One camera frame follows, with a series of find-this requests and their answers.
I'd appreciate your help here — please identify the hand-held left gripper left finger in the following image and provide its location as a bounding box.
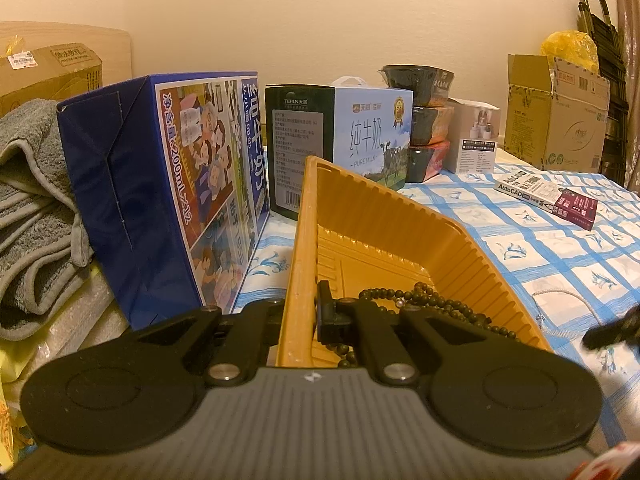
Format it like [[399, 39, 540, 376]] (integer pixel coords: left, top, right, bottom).
[[125, 300, 286, 387]]

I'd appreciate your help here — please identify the grey towel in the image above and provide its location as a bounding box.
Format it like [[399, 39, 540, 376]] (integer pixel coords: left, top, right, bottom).
[[0, 99, 96, 341]]

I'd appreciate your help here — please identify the brown wooden bead bracelet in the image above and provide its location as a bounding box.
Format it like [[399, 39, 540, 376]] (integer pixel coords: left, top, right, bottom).
[[320, 341, 362, 368]]

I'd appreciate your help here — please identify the clear plastic wrapped package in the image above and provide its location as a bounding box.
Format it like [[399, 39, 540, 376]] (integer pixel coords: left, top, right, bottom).
[[0, 265, 131, 376]]

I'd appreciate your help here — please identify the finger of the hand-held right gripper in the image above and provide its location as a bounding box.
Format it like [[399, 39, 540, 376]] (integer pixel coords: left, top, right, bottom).
[[582, 302, 640, 352]]

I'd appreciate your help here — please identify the small white product box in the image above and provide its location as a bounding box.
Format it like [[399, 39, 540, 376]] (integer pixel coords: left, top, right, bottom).
[[442, 97, 502, 175]]

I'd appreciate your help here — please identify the blue checked tablecloth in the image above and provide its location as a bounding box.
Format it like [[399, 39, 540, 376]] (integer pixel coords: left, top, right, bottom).
[[235, 160, 640, 461]]

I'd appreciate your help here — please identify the small taped cardboard box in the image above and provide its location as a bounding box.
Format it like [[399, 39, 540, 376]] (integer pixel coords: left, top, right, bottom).
[[0, 45, 103, 118]]

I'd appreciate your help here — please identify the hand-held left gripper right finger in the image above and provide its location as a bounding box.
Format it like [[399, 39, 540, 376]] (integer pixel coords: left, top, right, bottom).
[[316, 281, 521, 387]]

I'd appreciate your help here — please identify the blue cartoon print milk carton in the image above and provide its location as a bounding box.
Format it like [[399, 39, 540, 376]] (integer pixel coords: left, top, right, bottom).
[[56, 71, 271, 331]]

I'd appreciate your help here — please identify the black folding hand cart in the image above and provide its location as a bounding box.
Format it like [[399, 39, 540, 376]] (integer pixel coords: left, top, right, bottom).
[[577, 0, 630, 186]]

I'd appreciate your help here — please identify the yellow plastic bag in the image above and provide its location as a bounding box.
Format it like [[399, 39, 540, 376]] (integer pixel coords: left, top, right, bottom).
[[541, 31, 600, 73]]

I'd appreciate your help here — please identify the white and purple book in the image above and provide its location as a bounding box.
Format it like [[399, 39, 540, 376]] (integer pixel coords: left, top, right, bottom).
[[492, 172, 599, 232]]

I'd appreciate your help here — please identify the white cow picture milk box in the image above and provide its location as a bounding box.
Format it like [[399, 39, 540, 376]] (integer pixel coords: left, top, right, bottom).
[[264, 76, 415, 221]]

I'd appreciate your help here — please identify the white cord bracelet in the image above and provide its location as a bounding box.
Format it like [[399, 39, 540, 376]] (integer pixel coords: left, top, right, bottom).
[[530, 287, 593, 336]]

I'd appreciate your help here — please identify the large open cardboard box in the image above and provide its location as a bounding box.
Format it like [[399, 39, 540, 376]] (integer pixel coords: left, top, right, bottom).
[[504, 54, 611, 175]]

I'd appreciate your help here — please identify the dark label instant noodle bowl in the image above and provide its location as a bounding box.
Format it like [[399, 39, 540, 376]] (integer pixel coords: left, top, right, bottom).
[[378, 64, 456, 108]]

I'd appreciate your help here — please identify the pink patterned curtain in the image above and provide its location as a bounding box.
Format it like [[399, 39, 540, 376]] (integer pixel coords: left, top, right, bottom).
[[612, 0, 640, 196]]

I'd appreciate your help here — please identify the orange label instant noodle bowl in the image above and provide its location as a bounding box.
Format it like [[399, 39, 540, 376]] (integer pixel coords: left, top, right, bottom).
[[409, 102, 456, 147]]

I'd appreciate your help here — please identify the yellow plastic tray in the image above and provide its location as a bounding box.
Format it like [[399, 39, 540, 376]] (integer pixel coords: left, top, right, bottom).
[[276, 156, 555, 368]]

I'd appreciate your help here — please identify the red label instant noodle bowl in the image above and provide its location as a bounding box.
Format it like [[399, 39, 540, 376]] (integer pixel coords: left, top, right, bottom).
[[406, 140, 451, 183]]

